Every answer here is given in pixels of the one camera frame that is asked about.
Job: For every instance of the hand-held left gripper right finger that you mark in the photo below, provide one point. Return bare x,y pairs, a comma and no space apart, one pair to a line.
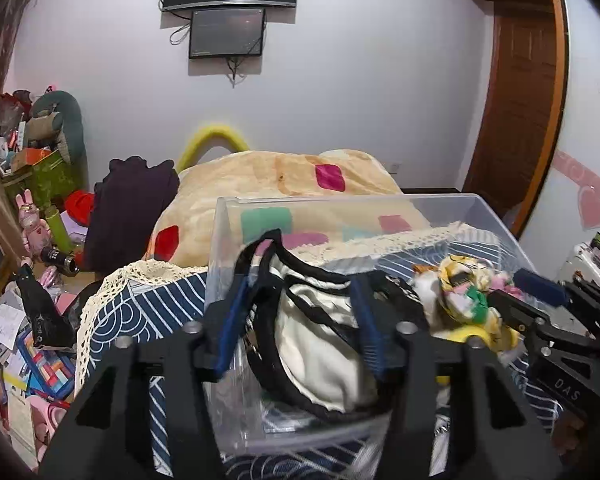
369,327

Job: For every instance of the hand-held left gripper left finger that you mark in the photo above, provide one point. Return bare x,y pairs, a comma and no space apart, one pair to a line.
233,317

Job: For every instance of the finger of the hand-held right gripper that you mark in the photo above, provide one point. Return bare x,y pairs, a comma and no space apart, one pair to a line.
511,312
539,285

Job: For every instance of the clear plastic storage box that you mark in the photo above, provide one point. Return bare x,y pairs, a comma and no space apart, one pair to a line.
230,270

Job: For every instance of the yellow white green patterned cloth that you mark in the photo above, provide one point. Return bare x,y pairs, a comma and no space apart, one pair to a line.
460,290

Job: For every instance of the white cloth with black trim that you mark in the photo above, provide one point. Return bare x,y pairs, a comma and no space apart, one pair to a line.
315,350

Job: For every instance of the person's right hand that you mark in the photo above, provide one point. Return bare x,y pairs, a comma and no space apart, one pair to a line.
569,432

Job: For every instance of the pink small cloth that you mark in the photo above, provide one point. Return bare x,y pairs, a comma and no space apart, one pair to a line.
505,285

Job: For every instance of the white appliance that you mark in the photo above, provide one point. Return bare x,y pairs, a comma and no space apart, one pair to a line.
590,265

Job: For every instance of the blue patterned lace-trimmed bedspread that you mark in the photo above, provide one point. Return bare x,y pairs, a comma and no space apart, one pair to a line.
125,310

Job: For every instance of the dark purple garment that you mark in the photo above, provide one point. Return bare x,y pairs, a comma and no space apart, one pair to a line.
130,210

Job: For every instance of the beige blanket with coloured squares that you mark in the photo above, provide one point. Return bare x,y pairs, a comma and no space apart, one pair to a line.
280,175

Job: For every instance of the yellow curved cushion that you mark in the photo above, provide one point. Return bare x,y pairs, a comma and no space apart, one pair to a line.
215,137

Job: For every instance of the black cylindrical lens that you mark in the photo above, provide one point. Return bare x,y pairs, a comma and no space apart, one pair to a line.
60,258

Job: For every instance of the red cloth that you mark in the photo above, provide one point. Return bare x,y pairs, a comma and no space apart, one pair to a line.
79,207

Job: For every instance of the green bottle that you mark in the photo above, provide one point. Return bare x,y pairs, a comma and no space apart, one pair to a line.
60,230

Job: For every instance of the colourful block puzzle box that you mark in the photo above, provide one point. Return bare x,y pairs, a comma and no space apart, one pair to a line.
45,370

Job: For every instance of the brown wooden door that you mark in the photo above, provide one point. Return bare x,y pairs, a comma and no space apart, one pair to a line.
520,85

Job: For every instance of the pink plastic toy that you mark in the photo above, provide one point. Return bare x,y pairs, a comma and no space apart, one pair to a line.
50,412

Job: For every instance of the pink rabbit doll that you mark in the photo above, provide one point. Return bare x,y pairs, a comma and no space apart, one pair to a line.
32,227

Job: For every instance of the green patterned box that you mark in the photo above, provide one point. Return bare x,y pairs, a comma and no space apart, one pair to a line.
50,175

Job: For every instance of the green dinosaur plush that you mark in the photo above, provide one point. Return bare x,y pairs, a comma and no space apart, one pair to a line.
62,120

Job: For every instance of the pink heart wall stickers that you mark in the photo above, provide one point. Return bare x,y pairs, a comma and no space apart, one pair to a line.
592,200

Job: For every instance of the small black wall monitor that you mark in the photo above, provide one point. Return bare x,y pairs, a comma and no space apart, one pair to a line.
227,32

